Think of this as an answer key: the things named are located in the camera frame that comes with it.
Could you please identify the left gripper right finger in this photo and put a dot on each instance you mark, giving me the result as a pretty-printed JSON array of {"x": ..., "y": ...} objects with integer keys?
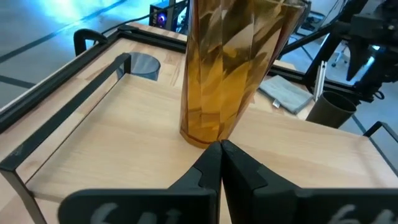
[{"x": 264, "y": 205}]

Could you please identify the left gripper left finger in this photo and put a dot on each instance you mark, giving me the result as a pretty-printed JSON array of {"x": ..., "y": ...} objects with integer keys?
[{"x": 186, "y": 205}]

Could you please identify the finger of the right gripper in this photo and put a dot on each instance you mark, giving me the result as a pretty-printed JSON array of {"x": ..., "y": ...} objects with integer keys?
[
  {"x": 357, "y": 56},
  {"x": 382, "y": 73}
]

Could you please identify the black plastic cup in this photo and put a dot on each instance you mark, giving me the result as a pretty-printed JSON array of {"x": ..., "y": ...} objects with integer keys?
[{"x": 326, "y": 113}]

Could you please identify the amber ribbed plastic cup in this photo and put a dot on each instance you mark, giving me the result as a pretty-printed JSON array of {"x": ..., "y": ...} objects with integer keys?
[{"x": 230, "y": 77}]

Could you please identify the wooden shelf with black rails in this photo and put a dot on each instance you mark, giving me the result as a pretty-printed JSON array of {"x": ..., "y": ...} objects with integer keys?
[{"x": 124, "y": 140}]

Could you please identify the office chair base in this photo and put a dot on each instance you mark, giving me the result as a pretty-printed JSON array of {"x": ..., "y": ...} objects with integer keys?
[{"x": 339, "y": 59}]

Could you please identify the white aluminium extrusion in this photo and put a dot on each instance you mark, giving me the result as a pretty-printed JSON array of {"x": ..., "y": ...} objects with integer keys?
[{"x": 320, "y": 81}]

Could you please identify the grey folded cloth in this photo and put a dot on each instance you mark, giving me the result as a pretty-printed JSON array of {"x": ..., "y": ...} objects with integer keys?
[{"x": 286, "y": 93}]

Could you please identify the computer tower with purple fan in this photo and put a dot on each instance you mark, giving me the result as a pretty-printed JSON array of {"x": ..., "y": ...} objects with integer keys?
[{"x": 161, "y": 20}]

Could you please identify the black aluminium table frame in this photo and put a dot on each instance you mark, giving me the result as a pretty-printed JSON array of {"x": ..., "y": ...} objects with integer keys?
[{"x": 62, "y": 77}]

